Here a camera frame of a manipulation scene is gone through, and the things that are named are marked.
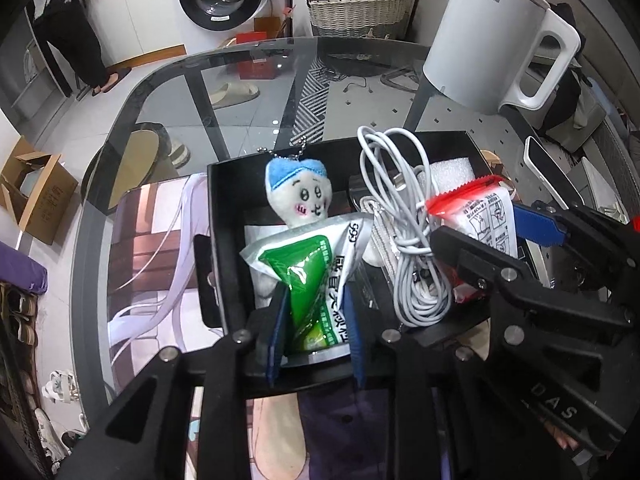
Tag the person's right hand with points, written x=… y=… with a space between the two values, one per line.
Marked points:
x=567 y=444

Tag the white electric kettle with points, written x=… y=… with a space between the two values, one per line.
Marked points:
x=480 y=35

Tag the brown cardboard box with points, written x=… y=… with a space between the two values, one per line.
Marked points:
x=45 y=200

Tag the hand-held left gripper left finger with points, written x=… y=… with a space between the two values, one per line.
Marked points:
x=275 y=340

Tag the white foam piece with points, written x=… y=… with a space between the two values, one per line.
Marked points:
x=452 y=175

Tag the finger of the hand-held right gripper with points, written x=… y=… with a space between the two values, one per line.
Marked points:
x=537 y=224
x=465 y=255

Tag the green and silver medicine sachet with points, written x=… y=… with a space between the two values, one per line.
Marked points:
x=300 y=270

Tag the beige slipper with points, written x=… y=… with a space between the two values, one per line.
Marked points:
x=232 y=94
x=178 y=153

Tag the shoe rack with shoes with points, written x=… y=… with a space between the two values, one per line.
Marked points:
x=20 y=320

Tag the printed figure desk mat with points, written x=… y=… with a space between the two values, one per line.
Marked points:
x=150 y=260

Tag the purple rolled yoga mat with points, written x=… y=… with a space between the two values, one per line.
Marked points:
x=20 y=270

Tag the red and white packet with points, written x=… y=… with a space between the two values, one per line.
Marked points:
x=487 y=215

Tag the black storage tray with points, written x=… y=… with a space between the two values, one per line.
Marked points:
x=225 y=240

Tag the round wooden stool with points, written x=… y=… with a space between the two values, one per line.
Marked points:
x=135 y=160

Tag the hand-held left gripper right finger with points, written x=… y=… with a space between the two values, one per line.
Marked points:
x=356 y=347

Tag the wicker basket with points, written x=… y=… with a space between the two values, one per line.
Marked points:
x=357 y=10

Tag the red box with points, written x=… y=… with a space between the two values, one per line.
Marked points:
x=257 y=55

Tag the white plush toy blue cap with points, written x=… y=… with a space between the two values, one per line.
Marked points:
x=297 y=192

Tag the black white patterned rug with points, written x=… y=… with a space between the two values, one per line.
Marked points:
x=310 y=105

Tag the white cabinet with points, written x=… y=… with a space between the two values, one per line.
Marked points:
x=145 y=20

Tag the white-edged smartphone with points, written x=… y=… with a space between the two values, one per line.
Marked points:
x=545 y=165

